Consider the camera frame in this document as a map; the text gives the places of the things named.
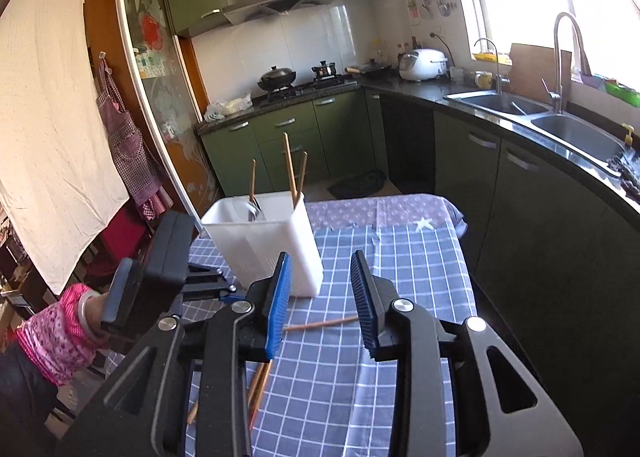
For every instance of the white plastic bag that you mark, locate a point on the white plastic bag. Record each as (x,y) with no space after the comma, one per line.
(227,108)

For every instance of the white plastic utensil holder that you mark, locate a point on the white plastic utensil holder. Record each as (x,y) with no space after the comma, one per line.
(280,237)

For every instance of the person's dark clothing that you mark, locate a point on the person's dark clothing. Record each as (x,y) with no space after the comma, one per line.
(35,412)

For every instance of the green plastic container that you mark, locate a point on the green plastic container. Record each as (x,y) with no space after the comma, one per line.
(622,92)

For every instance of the white rice cooker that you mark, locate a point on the white rice cooker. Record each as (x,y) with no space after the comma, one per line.
(422,64)

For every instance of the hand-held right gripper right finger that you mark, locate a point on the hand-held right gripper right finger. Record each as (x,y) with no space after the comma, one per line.
(362,307)

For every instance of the steel double sink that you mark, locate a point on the steel double sink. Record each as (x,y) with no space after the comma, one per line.
(570,132)

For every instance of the red chair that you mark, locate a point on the red chair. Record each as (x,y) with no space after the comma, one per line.
(122,242)

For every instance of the yellowish mug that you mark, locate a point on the yellowish mug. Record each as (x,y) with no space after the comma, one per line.
(482,80)

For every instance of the small steel faucet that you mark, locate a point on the small steel faucet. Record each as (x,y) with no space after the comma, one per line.
(499,79)

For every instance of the wooden cutting board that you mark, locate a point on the wooden cutting board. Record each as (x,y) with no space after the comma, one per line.
(530,72)

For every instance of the frosted glass sliding door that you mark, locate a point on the frosted glass sliding door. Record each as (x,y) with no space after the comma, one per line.
(160,87)

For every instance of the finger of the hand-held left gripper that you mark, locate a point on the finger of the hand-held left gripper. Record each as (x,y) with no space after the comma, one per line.
(205,273)
(210,293)

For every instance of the yellow tray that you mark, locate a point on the yellow tray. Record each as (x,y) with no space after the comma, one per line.
(490,57)

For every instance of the black wok with lid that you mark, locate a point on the black wok with lid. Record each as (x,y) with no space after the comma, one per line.
(276,78)

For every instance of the black frying pan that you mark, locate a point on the black frying pan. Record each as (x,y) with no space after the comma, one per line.
(372,68)

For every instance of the white mug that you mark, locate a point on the white mug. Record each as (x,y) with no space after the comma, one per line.
(455,74)

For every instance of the grey dish rag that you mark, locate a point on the grey dish rag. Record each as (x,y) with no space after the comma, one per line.
(625,172)

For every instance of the white hanging sheet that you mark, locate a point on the white hanging sheet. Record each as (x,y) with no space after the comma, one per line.
(50,137)

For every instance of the dark floor mat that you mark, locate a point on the dark floor mat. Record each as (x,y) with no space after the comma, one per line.
(357,183)

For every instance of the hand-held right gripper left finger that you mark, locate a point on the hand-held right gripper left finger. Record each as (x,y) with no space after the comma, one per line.
(277,307)

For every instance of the checked pink apron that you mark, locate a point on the checked pink apron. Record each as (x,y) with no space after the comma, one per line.
(130,142)

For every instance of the black gas stove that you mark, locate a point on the black gas stove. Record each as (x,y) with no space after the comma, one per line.
(310,88)

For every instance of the silver bangle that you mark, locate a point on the silver bangle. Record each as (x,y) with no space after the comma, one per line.
(84,309)

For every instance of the black kitchen countertop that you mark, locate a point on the black kitchen countertop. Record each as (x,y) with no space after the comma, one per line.
(415,89)

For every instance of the blue checked tablecloth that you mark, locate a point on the blue checked tablecloth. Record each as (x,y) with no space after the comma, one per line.
(325,387)

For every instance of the cooking oil bottle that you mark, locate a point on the cooking oil bottle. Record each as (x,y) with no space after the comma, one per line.
(376,51)

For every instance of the tall steel faucet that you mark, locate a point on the tall steel faucet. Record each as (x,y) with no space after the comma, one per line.
(557,67)

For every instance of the soap pump dispenser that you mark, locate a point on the soap pump dispenser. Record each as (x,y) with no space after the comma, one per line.
(627,134)

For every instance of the purple star-patterned cloth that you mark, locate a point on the purple star-patterned cloth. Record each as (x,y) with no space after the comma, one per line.
(375,211)

